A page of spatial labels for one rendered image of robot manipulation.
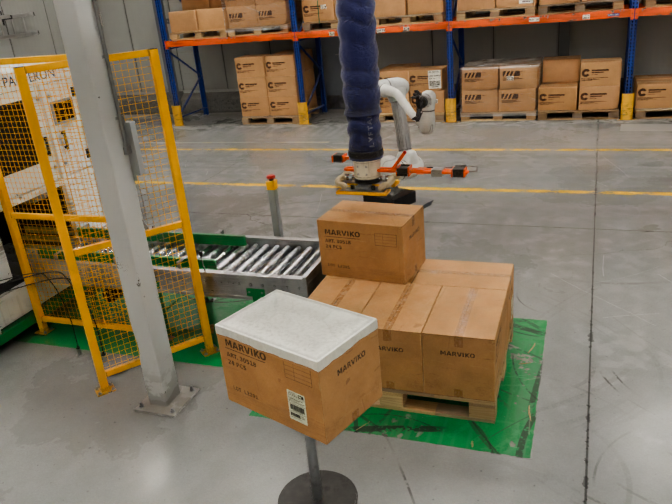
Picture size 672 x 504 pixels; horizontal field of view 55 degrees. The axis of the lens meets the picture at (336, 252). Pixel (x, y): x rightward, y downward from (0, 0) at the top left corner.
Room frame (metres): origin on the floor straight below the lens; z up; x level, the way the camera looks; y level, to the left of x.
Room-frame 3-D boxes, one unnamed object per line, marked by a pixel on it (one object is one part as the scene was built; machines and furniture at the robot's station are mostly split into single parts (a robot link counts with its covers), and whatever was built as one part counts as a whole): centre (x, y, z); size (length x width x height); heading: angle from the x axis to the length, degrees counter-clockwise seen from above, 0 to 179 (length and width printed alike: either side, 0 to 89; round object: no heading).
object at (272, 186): (4.88, 0.44, 0.50); 0.07 x 0.07 x 1.00; 68
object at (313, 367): (2.52, 0.21, 0.82); 0.60 x 0.40 x 0.40; 49
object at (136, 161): (3.63, 1.13, 1.62); 0.20 x 0.05 x 0.30; 68
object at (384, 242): (4.07, -0.25, 0.74); 0.60 x 0.40 x 0.40; 62
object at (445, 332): (3.67, -0.42, 0.34); 1.20 x 1.00 x 0.40; 68
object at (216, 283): (4.34, 1.30, 0.50); 2.31 x 0.05 x 0.19; 68
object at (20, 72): (3.91, 1.30, 1.05); 0.87 x 0.10 x 2.10; 120
